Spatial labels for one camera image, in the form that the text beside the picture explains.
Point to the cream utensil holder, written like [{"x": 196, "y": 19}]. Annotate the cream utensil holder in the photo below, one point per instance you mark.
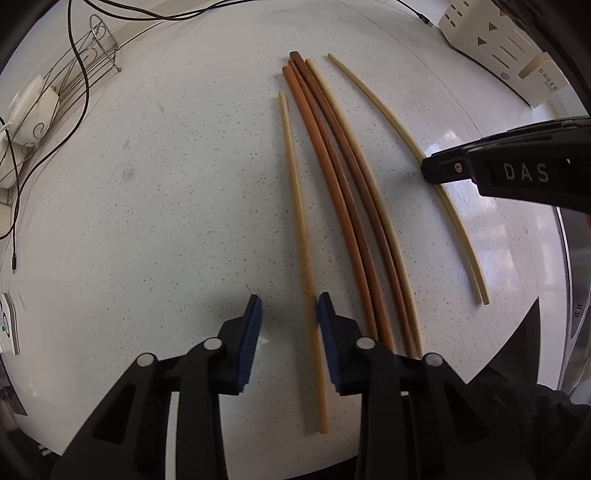
[{"x": 498, "y": 41}]

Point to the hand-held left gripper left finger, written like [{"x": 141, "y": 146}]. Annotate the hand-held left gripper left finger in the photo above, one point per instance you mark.
[{"x": 251, "y": 332}]

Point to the thin light wooden chopstick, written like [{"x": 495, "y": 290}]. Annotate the thin light wooden chopstick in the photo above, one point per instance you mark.
[{"x": 295, "y": 184}]

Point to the pale bamboo chopstick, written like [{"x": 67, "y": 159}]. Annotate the pale bamboo chopstick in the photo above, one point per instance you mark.
[
  {"x": 475, "y": 281},
  {"x": 481, "y": 277}
]

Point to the white ceramic dish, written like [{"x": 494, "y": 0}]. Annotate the white ceramic dish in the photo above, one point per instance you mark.
[
  {"x": 37, "y": 110},
  {"x": 11, "y": 161}
]

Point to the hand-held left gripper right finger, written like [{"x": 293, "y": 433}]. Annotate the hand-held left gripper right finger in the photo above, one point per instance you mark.
[{"x": 325, "y": 332}]

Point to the person's dark clothing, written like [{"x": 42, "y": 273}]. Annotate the person's dark clothing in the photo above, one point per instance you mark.
[{"x": 531, "y": 424}]

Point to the tan bamboo chopstick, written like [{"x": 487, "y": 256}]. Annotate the tan bamboo chopstick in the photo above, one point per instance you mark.
[{"x": 376, "y": 184}]

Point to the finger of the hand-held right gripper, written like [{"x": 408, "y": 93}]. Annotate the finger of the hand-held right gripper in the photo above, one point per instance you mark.
[{"x": 445, "y": 166}]

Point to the red-brown wooden chopstick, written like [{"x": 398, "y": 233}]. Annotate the red-brown wooden chopstick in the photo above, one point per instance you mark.
[
  {"x": 334, "y": 184},
  {"x": 347, "y": 184},
  {"x": 364, "y": 184}
]

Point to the steel sink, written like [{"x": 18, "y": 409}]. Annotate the steel sink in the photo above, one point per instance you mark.
[{"x": 579, "y": 300}]

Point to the small white device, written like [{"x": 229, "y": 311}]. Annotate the small white device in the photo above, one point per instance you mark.
[{"x": 9, "y": 327}]

